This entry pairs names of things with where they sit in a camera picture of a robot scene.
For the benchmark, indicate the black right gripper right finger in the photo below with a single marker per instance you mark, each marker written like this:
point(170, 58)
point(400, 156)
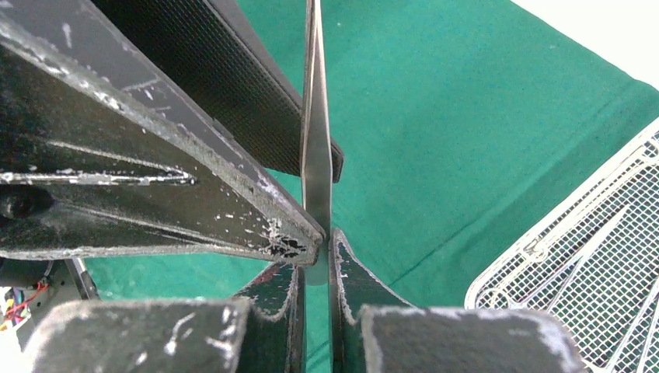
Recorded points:
point(376, 330)

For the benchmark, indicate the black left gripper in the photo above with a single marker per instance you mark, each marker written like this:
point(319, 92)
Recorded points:
point(102, 154)

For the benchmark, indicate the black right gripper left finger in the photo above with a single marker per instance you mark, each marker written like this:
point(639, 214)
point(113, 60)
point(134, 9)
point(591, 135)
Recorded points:
point(260, 329)

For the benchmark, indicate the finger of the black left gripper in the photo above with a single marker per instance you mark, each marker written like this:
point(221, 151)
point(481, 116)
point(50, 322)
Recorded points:
point(212, 52)

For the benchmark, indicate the metal mesh instrument tray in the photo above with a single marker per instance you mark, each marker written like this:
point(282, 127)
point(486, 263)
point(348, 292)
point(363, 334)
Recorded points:
point(592, 262)

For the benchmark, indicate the dark green surgical drape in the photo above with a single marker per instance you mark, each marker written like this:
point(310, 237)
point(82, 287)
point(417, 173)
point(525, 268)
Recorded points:
point(463, 123)

